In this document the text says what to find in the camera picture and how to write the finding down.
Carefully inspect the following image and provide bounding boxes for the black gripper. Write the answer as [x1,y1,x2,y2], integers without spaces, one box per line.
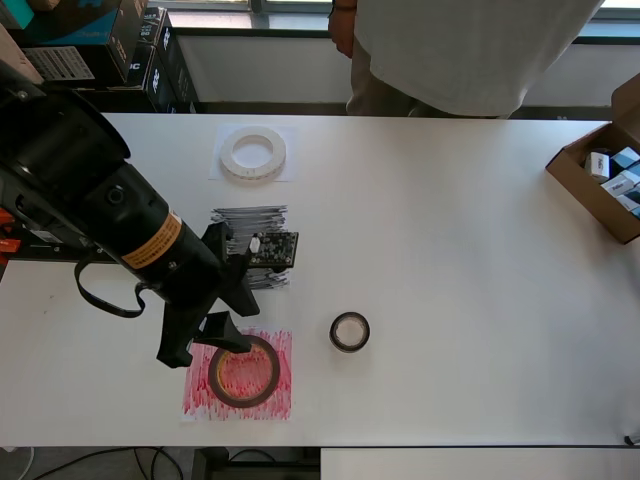
[156,222,262,370]

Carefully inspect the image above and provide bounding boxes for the red tape roll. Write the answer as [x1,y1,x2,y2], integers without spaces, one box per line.
[207,333,282,410]

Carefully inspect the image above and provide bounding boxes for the small black tape roll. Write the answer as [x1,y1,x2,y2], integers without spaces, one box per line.
[329,311,372,356]

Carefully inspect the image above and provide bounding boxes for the white tape roll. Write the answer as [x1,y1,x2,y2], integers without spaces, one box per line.
[219,126,288,187]

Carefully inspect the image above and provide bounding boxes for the person left hand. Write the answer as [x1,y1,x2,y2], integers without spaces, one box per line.
[330,8,359,57]

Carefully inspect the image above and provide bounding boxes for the red scribbled paper sheet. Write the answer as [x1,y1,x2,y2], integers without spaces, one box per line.
[180,326,294,424]

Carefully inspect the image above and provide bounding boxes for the black scribbled paper sheet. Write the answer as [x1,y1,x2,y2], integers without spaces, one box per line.
[206,203,292,292]

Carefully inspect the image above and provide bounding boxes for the blank white paper sheet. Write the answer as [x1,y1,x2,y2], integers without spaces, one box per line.
[208,124,297,183]

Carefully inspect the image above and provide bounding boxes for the orange clamp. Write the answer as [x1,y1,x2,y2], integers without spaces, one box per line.
[0,209,22,257]

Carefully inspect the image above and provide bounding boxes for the black box with white print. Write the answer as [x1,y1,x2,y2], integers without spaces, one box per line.
[145,22,200,115]

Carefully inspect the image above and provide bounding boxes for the black box with white letters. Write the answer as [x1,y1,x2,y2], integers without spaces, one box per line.
[124,43,157,92]

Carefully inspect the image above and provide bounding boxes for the white flat panel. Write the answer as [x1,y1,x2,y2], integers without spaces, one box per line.
[319,447,640,480]

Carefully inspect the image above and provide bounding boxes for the black box with orange print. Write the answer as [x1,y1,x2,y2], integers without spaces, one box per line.
[104,4,169,66]

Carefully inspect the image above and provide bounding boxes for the black box with white label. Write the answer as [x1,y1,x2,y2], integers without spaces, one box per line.
[22,43,109,92]

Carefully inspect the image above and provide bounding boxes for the black box with blue print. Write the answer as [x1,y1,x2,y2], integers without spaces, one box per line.
[24,0,126,47]

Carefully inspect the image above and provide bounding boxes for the person in gray shirt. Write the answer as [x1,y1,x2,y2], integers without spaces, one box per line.
[346,0,606,120]

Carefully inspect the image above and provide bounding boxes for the GX760A cardboard box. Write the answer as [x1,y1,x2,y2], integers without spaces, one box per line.
[0,22,44,89]

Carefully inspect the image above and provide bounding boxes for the open cardboard box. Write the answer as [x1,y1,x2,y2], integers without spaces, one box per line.
[544,72,640,246]

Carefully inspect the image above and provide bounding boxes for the plain teal box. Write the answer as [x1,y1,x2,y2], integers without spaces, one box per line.
[0,0,35,30]

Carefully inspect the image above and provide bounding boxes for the small white carton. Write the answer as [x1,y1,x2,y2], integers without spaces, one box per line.
[584,152,612,181]

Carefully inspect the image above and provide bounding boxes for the white carton with black print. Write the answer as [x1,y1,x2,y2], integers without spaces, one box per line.
[599,170,634,197]

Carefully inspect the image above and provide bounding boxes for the small dark teal carton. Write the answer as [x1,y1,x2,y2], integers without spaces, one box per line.
[610,147,640,170]

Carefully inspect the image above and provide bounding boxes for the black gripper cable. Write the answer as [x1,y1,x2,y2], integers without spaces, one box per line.
[74,258,147,319]

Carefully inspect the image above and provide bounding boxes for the black table leg frame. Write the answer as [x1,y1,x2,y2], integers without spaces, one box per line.
[192,447,321,480]

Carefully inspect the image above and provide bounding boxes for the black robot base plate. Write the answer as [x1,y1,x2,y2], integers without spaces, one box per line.
[4,239,109,264]

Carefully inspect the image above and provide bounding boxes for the black floor cable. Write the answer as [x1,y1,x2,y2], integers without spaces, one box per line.
[32,446,194,480]

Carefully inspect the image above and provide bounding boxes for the white floor cable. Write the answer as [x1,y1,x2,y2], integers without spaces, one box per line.
[18,446,37,480]

